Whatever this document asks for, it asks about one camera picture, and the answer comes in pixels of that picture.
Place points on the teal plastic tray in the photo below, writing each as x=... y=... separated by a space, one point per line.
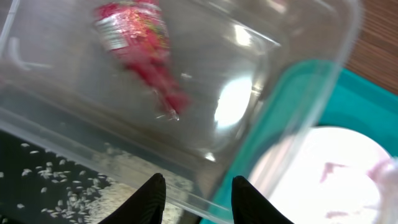
x=355 y=104

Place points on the red snack wrapper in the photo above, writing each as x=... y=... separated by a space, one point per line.
x=136 y=34

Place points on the large pink plate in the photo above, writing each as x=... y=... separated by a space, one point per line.
x=328 y=175

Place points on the clear plastic bin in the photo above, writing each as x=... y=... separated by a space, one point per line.
x=257 y=74

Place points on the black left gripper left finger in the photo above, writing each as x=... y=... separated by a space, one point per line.
x=144 y=206

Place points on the black plastic tray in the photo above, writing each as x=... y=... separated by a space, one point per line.
x=18 y=174

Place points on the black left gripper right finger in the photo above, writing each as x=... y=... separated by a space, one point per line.
x=249 y=206

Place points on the pile of rice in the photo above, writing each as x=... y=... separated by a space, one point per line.
x=102 y=202

